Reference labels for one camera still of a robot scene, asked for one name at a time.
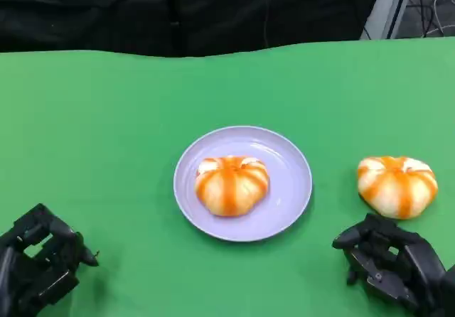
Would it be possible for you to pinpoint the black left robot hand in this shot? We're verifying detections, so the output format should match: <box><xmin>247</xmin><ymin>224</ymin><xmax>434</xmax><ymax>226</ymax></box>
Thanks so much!
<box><xmin>0</xmin><ymin>203</ymin><xmax>100</xmax><ymax>317</ymax></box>

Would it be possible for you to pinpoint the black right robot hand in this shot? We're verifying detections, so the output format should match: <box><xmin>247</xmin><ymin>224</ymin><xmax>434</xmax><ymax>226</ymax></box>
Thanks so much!
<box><xmin>332</xmin><ymin>213</ymin><xmax>455</xmax><ymax>317</ymax></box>

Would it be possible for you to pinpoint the orange and white bread roll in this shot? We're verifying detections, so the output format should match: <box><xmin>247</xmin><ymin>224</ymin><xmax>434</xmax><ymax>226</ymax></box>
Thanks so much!
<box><xmin>357</xmin><ymin>156</ymin><xmax>439</xmax><ymax>220</ymax></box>
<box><xmin>193</xmin><ymin>156</ymin><xmax>270</xmax><ymax>217</ymax></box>

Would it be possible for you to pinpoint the lilac plate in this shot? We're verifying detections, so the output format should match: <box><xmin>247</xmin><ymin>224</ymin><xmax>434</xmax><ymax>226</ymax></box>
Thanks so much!
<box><xmin>173</xmin><ymin>125</ymin><xmax>314</xmax><ymax>242</ymax></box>

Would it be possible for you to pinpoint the green table cloth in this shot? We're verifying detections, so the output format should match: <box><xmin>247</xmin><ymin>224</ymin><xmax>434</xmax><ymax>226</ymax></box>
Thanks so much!
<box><xmin>0</xmin><ymin>36</ymin><xmax>455</xmax><ymax>317</ymax></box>

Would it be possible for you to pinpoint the black backdrop curtain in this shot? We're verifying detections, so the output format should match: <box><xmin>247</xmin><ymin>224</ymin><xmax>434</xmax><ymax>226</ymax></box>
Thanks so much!
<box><xmin>0</xmin><ymin>0</ymin><xmax>388</xmax><ymax>58</ymax></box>

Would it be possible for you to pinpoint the white cable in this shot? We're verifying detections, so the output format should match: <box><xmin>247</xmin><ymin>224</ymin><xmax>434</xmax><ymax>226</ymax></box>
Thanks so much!
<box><xmin>432</xmin><ymin>0</ymin><xmax>455</xmax><ymax>36</ymax></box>

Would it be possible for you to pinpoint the grey metal frame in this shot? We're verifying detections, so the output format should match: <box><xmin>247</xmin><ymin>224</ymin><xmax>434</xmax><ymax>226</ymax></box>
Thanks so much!
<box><xmin>359</xmin><ymin>0</ymin><xmax>419</xmax><ymax>41</ymax></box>

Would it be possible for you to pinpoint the black floor cable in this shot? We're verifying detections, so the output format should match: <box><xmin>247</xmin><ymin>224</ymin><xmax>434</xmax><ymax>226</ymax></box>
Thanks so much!
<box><xmin>405</xmin><ymin>0</ymin><xmax>455</xmax><ymax>38</ymax></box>

